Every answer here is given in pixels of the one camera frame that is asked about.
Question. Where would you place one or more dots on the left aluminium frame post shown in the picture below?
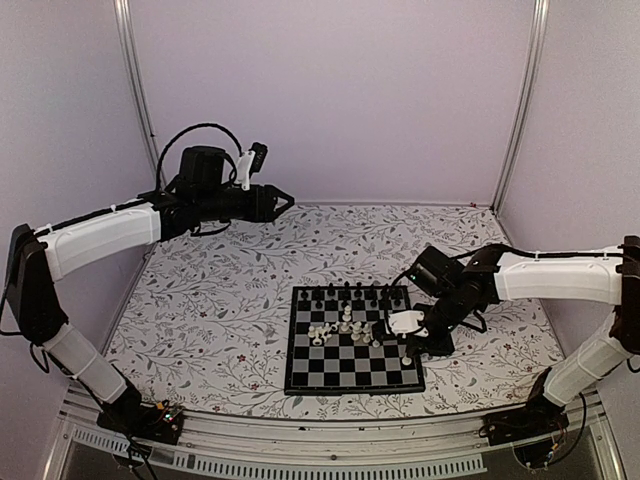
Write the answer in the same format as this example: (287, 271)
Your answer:
(124, 24)

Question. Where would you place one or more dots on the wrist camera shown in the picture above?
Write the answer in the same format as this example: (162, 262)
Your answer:
(407, 323)
(250, 162)

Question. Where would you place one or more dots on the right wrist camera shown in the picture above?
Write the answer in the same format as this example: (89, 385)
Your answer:
(407, 323)

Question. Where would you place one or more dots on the aluminium frame post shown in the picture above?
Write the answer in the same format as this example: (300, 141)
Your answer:
(532, 64)
(124, 24)

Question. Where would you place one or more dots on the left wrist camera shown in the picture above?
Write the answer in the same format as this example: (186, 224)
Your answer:
(250, 162)

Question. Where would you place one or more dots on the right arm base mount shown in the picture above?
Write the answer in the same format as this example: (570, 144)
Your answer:
(535, 418)

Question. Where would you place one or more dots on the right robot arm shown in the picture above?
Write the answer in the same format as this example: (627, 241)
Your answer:
(602, 285)

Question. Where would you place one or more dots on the black white chess board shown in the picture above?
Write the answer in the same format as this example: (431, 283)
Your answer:
(337, 344)

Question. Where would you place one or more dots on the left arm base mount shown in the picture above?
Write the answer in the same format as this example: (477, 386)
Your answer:
(162, 423)

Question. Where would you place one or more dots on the front aluminium rail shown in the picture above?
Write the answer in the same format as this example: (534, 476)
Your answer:
(232, 447)

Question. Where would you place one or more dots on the right aluminium frame post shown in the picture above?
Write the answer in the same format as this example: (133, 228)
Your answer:
(532, 64)

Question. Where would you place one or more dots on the black pieces row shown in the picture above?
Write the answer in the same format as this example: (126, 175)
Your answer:
(334, 297)

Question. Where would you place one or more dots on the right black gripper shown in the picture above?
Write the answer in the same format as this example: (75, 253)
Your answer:
(443, 347)

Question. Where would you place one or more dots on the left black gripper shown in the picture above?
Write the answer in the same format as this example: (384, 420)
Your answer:
(257, 213)

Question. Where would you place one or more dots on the white pieces pile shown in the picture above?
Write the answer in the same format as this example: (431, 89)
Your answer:
(344, 326)

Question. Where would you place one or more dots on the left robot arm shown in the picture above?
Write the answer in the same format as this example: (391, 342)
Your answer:
(45, 266)

